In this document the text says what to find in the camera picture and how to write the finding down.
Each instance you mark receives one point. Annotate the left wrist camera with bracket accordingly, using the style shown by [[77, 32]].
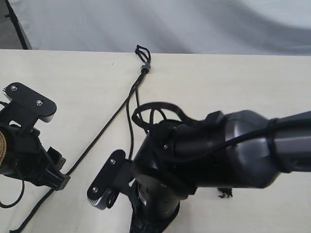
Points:
[[26, 107]]

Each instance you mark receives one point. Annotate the black backdrop stand pole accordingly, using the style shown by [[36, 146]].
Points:
[[14, 20]]

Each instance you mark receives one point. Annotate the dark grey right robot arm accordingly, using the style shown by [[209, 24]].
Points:
[[238, 150]]

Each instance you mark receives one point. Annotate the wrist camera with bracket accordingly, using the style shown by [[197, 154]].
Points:
[[26, 107], [113, 179]]

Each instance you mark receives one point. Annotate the white backdrop cloth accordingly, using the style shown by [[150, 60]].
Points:
[[168, 26]]

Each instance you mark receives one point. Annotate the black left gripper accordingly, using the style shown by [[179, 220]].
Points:
[[34, 164]]

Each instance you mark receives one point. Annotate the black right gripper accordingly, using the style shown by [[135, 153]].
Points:
[[153, 210]]

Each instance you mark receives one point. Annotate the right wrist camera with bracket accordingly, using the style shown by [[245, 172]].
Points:
[[113, 179]]

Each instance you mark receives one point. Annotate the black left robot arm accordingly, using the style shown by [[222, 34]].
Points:
[[7, 151]]

